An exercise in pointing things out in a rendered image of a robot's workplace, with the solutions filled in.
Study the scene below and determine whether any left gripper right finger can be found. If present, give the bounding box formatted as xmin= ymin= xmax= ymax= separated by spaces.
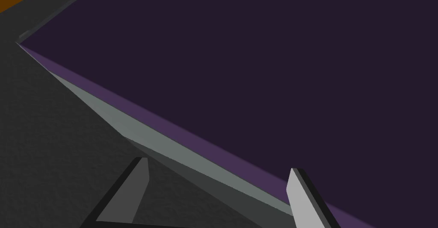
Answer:
xmin=285 ymin=168 xmax=342 ymax=228

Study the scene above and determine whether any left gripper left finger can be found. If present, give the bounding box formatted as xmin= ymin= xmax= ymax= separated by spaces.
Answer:
xmin=79 ymin=157 xmax=150 ymax=228

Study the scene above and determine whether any dark purple table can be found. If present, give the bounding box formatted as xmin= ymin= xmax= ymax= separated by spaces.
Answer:
xmin=15 ymin=0 xmax=438 ymax=228

